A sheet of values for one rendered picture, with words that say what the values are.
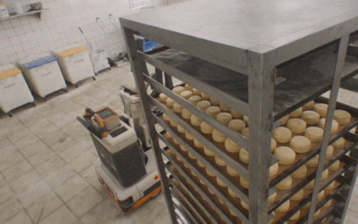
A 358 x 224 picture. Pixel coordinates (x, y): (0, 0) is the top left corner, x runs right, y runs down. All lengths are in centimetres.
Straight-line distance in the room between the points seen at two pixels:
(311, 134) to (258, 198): 26
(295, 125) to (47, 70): 495
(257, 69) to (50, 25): 574
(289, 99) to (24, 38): 559
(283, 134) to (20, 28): 552
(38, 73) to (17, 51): 75
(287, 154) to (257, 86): 29
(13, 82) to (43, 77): 49
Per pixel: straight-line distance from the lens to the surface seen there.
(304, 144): 70
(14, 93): 528
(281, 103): 55
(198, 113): 67
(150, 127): 107
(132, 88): 219
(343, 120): 83
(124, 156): 219
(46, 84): 541
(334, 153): 87
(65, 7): 615
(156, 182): 249
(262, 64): 39
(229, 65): 50
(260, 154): 48
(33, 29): 592
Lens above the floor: 195
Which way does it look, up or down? 29 degrees down
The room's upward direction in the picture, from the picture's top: 9 degrees counter-clockwise
